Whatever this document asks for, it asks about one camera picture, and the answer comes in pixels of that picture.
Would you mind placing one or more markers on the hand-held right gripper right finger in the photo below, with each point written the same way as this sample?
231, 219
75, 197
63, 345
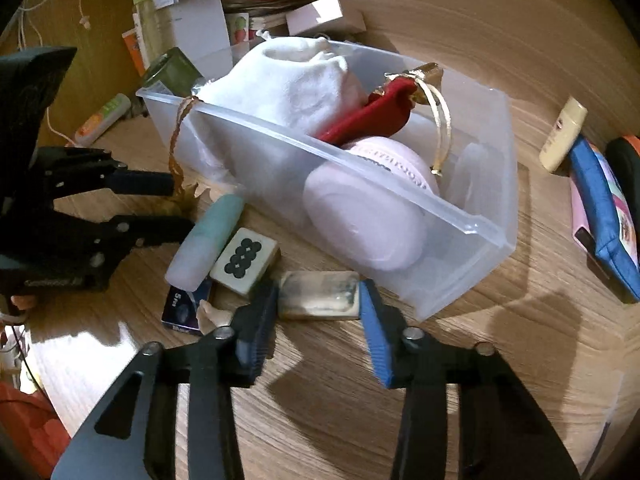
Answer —
375, 340

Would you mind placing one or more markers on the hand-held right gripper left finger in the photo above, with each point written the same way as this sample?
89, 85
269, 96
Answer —
255, 340

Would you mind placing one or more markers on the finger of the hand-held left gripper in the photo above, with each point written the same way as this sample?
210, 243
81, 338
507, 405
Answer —
160, 230
140, 182

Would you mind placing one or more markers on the clear rectangular tile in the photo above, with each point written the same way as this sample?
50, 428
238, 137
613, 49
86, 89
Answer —
317, 295

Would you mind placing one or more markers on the translucent plastic storage bin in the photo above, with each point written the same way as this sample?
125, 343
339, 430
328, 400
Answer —
450, 260

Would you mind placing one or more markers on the dark glass bottle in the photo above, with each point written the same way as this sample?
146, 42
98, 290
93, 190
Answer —
172, 72

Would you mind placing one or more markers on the pink round jar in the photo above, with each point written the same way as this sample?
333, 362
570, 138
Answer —
365, 220

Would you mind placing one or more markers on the person's left hand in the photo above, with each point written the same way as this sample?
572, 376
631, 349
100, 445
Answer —
22, 302

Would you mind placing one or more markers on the mint green tube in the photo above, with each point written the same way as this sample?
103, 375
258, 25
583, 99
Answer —
205, 245

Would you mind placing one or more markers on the orange green tube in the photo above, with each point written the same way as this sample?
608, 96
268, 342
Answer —
102, 117

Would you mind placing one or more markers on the small blue box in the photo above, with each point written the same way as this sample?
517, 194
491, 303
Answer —
182, 310

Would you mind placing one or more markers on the mahjong tile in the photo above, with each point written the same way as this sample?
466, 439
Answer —
242, 260

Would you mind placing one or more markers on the green white carton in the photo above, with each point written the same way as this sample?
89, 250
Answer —
145, 25

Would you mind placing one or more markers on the white arched paper box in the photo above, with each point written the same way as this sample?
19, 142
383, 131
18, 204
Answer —
200, 20

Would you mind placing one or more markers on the strawberry print box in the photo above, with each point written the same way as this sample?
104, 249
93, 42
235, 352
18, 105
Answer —
239, 32

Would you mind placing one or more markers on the red plastic bag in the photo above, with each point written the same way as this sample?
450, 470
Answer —
30, 425

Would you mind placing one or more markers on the pink flat case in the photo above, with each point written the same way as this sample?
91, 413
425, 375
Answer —
580, 215

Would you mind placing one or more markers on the small white box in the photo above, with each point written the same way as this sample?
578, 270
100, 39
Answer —
320, 15

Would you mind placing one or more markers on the blue zipper pouch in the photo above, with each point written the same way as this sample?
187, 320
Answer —
607, 220

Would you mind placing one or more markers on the pale yellow tube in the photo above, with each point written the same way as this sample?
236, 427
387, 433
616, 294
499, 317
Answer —
562, 135

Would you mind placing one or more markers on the black orange round case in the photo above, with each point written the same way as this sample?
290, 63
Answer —
627, 157

